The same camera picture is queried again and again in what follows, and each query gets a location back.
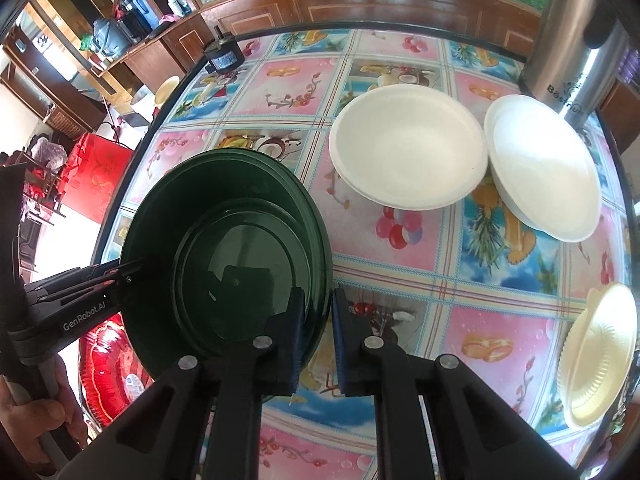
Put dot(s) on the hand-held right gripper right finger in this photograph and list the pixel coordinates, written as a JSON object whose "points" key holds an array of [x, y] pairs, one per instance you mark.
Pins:
{"points": [[342, 345]]}

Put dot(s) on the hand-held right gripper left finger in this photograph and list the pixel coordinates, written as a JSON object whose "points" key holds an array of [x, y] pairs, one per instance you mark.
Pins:
{"points": [[297, 340]]}

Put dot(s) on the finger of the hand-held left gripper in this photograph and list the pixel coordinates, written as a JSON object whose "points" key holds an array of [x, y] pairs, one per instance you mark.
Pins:
{"points": [[100, 277]]}

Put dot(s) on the red plate with label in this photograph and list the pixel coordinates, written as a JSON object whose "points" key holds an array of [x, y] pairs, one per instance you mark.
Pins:
{"points": [[102, 375]]}

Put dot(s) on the dark green plastic bowl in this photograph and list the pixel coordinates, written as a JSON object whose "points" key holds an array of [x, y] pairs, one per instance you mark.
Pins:
{"points": [[165, 240], [292, 180]]}

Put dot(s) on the white disposable bowl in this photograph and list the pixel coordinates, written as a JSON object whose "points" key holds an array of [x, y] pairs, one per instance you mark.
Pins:
{"points": [[597, 360], [542, 165], [407, 145]]}

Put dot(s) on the person's left hand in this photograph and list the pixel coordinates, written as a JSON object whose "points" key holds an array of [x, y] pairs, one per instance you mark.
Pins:
{"points": [[35, 412]]}

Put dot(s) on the red gift bag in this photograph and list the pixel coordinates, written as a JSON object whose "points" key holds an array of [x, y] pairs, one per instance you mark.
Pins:
{"points": [[95, 180]]}

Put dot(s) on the cream bowl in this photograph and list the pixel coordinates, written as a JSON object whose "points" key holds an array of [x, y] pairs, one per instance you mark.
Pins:
{"points": [[167, 90]]}

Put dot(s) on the wooden counter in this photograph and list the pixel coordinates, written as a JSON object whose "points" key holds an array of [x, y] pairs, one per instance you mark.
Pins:
{"points": [[145, 55]]}

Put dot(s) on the small black motor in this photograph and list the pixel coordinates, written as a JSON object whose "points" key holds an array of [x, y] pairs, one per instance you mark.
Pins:
{"points": [[222, 57]]}

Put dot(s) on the black appliance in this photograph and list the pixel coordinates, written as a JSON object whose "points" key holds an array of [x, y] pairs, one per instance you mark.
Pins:
{"points": [[132, 15]]}

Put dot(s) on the pink cloth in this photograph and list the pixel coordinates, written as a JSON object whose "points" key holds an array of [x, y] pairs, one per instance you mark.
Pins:
{"points": [[167, 20]]}

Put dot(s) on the white bottle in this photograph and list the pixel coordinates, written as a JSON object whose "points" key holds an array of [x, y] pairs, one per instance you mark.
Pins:
{"points": [[176, 6]]}

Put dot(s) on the stainless steel thermos jug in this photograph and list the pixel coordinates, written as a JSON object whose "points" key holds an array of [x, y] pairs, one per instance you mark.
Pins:
{"points": [[570, 35]]}

